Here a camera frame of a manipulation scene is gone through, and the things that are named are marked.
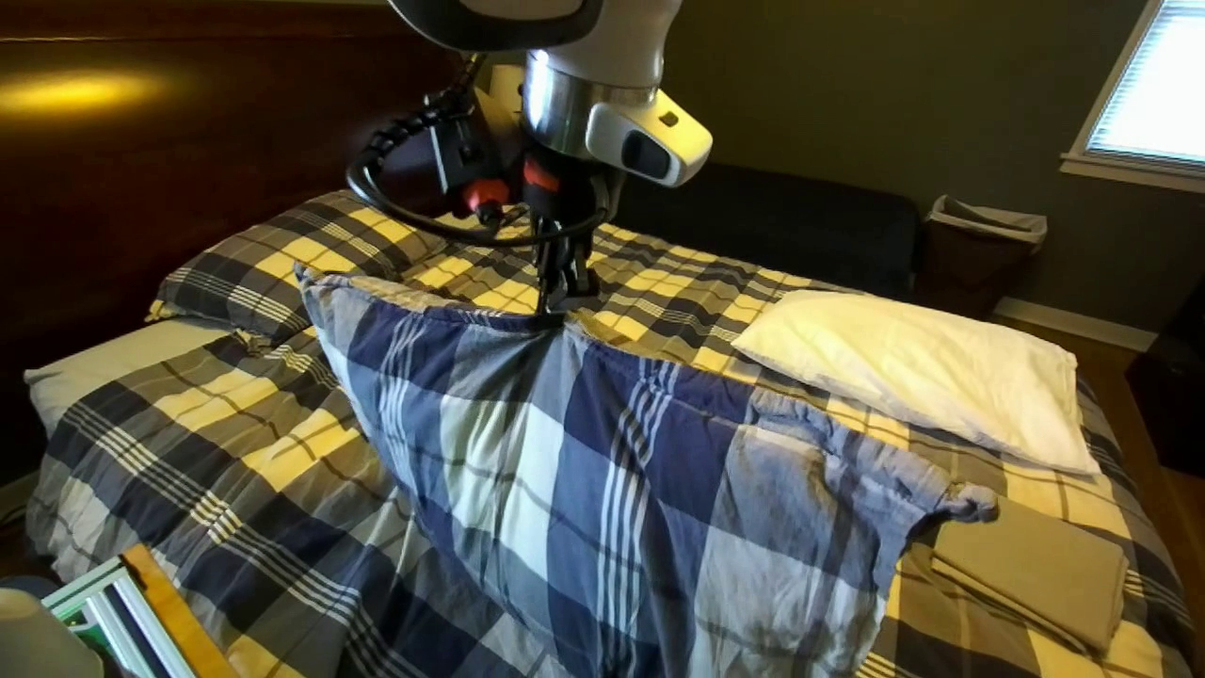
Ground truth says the bright window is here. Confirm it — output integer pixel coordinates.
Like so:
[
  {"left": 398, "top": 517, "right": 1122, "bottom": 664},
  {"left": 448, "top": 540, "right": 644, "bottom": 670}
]
[{"left": 1057, "top": 0, "right": 1205, "bottom": 201}]

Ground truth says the yellow black plaid pillow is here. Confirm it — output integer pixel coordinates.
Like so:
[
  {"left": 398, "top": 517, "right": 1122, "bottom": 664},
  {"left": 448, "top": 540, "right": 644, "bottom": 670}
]
[{"left": 142, "top": 183, "right": 436, "bottom": 345}]

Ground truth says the green white frame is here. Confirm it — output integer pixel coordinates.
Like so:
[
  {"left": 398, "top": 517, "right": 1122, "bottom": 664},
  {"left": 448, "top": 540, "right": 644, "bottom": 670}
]
[{"left": 40, "top": 557, "right": 197, "bottom": 678}]

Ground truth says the dark wooden headboard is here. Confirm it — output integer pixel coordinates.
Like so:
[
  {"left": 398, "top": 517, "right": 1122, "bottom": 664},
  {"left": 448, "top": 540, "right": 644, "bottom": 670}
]
[{"left": 0, "top": 0, "right": 510, "bottom": 491}]

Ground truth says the dark wrist camera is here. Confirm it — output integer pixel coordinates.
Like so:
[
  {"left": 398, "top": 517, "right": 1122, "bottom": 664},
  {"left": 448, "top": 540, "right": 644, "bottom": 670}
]
[{"left": 373, "top": 110, "right": 482, "bottom": 216}]

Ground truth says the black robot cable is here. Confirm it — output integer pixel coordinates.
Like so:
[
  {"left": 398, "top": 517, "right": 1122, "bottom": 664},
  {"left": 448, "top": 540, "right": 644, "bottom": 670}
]
[{"left": 344, "top": 83, "right": 611, "bottom": 251}]

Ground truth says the light wooden board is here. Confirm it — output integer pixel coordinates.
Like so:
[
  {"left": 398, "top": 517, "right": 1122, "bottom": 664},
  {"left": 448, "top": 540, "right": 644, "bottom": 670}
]
[{"left": 117, "top": 540, "right": 236, "bottom": 678}]

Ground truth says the grey folded cloth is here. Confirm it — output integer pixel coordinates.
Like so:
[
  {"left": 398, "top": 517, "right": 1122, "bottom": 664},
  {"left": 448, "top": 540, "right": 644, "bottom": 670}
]
[{"left": 930, "top": 503, "right": 1132, "bottom": 659}]

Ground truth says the dark bin with liner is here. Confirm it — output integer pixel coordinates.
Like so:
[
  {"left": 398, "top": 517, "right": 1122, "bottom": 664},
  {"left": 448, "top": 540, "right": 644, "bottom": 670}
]
[{"left": 918, "top": 193, "right": 1053, "bottom": 320}]

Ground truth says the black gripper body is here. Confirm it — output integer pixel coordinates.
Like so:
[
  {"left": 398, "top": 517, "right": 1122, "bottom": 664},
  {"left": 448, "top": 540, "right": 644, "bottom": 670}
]
[{"left": 510, "top": 151, "right": 630, "bottom": 255}]

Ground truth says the white bed sheet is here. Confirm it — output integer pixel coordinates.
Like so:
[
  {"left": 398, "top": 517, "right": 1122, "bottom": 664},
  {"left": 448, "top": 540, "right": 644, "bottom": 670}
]
[{"left": 18, "top": 316, "right": 236, "bottom": 437}]

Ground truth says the black dresser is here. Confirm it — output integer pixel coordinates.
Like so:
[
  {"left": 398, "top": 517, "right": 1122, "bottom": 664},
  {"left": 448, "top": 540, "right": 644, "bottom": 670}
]
[{"left": 1122, "top": 276, "right": 1205, "bottom": 483}]

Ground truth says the grey rounded object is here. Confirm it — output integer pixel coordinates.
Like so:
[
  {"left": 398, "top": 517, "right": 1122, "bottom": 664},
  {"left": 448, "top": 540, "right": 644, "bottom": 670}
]
[{"left": 0, "top": 586, "right": 112, "bottom": 678}]

